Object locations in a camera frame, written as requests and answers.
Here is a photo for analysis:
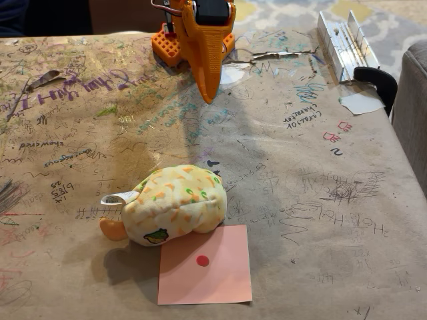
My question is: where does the white servo cable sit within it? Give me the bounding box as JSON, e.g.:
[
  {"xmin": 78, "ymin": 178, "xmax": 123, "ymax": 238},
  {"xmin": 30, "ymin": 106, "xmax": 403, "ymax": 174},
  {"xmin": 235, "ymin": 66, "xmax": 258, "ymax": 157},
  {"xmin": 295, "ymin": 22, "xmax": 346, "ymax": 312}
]
[{"xmin": 149, "ymin": 0, "xmax": 183, "ymax": 17}]

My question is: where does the white paper scrap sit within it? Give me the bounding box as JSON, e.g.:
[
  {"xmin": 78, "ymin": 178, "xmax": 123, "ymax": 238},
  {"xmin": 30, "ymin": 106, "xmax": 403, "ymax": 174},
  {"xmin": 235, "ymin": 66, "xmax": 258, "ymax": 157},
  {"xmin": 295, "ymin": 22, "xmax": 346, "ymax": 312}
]
[{"xmin": 339, "ymin": 91, "xmax": 386, "ymax": 116}]

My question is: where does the grey yellow patterned rug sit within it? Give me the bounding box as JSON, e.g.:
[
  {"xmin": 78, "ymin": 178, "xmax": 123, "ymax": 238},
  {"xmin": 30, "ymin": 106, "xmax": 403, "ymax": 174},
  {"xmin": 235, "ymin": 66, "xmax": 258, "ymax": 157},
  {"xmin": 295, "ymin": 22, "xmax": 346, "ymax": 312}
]
[{"xmin": 233, "ymin": 0, "xmax": 427, "ymax": 81}]

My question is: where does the grey sofa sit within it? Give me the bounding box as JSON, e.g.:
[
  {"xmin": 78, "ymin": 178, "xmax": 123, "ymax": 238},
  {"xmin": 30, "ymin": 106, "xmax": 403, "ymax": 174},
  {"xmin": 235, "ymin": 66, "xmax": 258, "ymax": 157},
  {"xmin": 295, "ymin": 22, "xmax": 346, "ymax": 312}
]
[{"xmin": 390, "ymin": 41, "xmax": 427, "ymax": 198}]

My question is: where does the person in dark clothes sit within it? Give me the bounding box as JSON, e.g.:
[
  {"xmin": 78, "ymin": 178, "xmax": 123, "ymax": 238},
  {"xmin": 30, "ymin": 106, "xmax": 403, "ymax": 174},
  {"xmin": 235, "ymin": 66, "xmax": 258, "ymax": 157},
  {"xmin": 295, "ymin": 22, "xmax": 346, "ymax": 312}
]
[{"xmin": 0, "ymin": 0, "xmax": 93, "ymax": 38}]

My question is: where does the scribbled brown paper table cover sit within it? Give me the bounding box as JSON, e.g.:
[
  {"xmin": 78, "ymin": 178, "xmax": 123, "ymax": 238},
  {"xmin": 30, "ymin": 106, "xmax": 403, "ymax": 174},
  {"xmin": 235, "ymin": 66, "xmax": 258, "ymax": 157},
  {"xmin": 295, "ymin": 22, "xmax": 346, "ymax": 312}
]
[{"xmin": 0, "ymin": 29, "xmax": 427, "ymax": 320}]

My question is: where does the patterned plush toy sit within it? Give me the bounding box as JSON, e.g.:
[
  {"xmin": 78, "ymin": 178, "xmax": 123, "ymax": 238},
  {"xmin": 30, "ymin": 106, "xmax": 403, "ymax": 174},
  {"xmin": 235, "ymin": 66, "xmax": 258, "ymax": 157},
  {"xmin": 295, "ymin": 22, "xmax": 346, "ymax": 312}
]
[{"xmin": 99, "ymin": 164, "xmax": 228, "ymax": 247}]

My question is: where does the pink sticky note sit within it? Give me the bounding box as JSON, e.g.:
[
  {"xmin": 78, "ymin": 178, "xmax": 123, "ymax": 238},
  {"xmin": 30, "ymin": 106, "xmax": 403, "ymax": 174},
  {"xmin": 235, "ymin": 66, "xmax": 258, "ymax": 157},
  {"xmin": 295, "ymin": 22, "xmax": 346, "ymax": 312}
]
[{"xmin": 157, "ymin": 224, "xmax": 253, "ymax": 306}]

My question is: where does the black red table clamp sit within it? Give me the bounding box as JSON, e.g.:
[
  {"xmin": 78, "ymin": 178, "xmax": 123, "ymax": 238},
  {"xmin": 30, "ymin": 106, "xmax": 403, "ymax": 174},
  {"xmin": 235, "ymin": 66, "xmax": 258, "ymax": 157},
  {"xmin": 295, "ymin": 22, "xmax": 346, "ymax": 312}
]
[{"xmin": 162, "ymin": 9, "xmax": 177, "ymax": 37}]

